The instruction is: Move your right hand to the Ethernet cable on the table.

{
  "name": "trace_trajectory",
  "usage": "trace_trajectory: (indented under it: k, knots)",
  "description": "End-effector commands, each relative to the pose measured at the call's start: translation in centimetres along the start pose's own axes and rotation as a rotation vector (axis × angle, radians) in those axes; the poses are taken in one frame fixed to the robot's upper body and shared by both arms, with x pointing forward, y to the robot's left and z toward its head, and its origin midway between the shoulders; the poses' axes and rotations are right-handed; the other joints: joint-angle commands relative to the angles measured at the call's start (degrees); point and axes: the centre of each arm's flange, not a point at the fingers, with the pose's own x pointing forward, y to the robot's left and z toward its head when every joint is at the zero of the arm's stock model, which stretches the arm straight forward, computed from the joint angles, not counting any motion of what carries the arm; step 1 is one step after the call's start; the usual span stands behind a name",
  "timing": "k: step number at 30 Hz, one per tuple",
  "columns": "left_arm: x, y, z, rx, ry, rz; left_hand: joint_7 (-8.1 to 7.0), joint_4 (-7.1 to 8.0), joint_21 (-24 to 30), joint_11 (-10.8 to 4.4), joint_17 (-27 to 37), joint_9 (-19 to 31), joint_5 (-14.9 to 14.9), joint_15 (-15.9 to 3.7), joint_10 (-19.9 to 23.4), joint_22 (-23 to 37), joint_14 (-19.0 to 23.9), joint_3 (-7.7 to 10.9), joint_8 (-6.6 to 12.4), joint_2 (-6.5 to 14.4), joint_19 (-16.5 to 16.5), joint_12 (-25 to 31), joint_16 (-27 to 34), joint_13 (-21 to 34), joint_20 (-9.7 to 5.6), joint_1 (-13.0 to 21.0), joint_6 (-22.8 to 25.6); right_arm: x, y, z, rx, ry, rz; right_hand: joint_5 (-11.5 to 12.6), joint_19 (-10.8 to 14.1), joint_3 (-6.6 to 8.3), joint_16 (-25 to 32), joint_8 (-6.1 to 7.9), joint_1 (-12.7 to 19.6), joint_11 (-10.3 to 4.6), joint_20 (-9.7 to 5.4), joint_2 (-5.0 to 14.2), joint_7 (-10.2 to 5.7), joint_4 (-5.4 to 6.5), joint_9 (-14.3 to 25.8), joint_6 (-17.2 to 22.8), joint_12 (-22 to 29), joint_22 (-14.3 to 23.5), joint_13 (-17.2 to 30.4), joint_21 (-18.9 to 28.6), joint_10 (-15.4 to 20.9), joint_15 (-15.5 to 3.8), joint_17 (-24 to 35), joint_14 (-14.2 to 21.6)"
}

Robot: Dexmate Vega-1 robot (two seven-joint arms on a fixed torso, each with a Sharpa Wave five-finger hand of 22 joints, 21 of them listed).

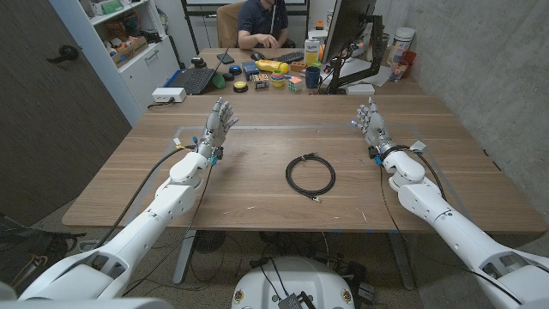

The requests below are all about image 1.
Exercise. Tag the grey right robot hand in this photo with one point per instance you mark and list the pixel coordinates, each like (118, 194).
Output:
(374, 125)

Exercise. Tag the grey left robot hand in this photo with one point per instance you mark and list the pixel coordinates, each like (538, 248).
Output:
(215, 124)

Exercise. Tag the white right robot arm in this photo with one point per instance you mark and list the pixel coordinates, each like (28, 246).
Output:
(454, 227)

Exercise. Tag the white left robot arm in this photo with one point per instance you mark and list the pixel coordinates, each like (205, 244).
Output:
(141, 227)

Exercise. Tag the white flat box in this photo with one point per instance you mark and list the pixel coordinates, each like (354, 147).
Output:
(360, 89)

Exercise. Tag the green oval object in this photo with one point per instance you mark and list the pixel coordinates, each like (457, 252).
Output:
(218, 81)

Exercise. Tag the yellow black round button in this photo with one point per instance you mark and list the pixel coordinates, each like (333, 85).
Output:
(240, 86)

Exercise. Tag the black laptop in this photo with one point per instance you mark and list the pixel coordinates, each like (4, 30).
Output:
(194, 78)

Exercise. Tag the white power strip box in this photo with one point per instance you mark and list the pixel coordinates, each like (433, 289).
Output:
(169, 94)

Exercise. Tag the blue black round button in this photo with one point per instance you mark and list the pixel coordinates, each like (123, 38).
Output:
(235, 69)

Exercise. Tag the small scrambled puzzle cube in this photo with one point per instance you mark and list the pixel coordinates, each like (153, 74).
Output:
(261, 81)

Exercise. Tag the black monitor stand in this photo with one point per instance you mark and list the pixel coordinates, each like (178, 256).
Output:
(358, 64)

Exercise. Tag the blue box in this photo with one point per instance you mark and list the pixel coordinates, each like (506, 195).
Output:
(250, 69)

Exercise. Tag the black smartphone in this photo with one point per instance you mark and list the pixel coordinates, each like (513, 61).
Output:
(225, 58)

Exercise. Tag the stacked colourful cups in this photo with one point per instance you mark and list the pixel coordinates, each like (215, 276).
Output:
(277, 78)

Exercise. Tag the dark blue mug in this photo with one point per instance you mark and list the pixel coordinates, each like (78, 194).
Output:
(312, 77)

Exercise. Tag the black computer mouse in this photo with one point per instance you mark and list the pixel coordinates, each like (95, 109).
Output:
(257, 56)

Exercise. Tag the yellow mustard bottle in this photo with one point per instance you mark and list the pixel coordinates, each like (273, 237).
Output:
(272, 66)

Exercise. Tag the white wipes canister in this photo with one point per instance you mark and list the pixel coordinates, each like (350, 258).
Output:
(399, 45)

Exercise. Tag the colourful Rubik's cube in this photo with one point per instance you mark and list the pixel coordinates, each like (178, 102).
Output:
(294, 83)

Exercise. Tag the orange brick block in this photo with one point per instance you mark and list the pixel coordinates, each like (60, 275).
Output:
(297, 66)

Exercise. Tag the yellow white carton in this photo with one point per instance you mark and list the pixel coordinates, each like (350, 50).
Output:
(311, 51)

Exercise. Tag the tan office chair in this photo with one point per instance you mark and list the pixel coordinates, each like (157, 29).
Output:
(226, 26)

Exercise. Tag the black keyboard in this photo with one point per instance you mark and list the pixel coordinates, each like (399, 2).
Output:
(290, 57)

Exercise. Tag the black computer monitor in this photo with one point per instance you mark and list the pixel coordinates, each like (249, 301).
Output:
(346, 23)

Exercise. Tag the person in dark shirt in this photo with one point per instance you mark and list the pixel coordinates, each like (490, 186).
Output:
(262, 21)

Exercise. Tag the white storage cabinet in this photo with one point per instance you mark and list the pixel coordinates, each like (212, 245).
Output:
(128, 51)

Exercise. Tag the cardboard box of items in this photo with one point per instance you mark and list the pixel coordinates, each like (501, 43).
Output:
(128, 49)

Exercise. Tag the white robot torso base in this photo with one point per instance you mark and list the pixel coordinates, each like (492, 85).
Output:
(293, 285)

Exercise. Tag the black bag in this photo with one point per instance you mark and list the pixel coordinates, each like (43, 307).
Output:
(30, 253)

